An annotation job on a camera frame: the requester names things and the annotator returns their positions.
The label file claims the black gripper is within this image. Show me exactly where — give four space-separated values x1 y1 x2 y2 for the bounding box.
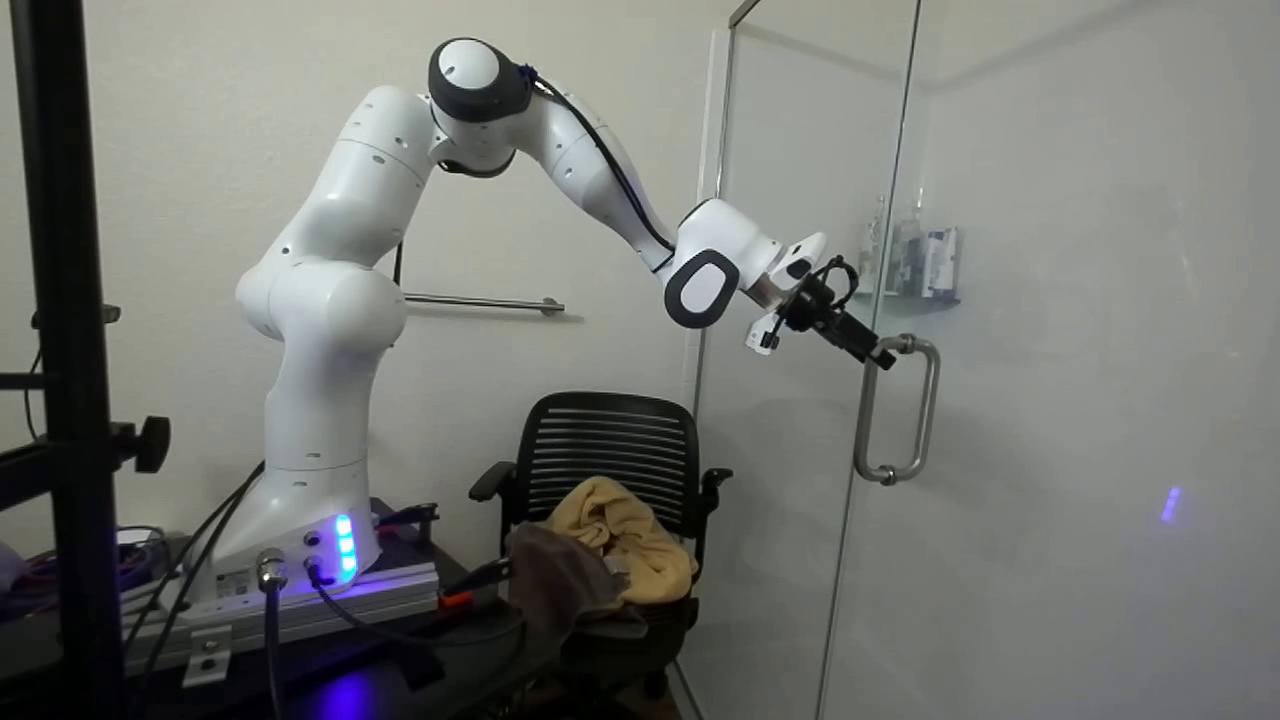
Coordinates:
779 261 897 372

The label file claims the chrome door handle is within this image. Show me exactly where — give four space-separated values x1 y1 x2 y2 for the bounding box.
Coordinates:
852 331 943 488

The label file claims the glass shower door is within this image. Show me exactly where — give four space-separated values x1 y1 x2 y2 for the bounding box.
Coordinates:
825 0 1280 720

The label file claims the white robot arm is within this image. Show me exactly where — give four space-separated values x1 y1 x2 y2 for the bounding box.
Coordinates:
213 37 892 584

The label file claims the shower shelf caddy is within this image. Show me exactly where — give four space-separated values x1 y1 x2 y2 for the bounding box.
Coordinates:
858 293 959 316

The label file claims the black mesh office chair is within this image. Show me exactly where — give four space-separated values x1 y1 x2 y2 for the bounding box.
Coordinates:
467 393 733 720

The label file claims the yellow towel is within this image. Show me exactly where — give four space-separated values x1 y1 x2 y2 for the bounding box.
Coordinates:
550 476 695 604

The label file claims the metal towel bar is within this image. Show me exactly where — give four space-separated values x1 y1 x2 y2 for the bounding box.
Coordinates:
404 293 567 322

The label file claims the brown-grey cloth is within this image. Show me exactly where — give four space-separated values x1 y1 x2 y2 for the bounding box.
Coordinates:
509 530 649 643

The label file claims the orange-black clamp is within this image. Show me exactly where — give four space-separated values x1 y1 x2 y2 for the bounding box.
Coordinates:
435 560 511 617

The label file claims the purple-black clamp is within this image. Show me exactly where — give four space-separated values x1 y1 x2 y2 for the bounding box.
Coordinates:
377 504 439 547

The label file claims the black tripod stand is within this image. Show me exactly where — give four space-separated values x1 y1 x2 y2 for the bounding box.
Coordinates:
0 0 128 720

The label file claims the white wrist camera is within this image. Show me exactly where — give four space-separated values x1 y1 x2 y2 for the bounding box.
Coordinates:
745 313 783 357

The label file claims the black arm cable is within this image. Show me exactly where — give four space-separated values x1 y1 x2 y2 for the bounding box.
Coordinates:
528 70 680 256

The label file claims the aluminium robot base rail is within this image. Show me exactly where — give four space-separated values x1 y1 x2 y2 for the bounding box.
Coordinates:
123 560 439 674

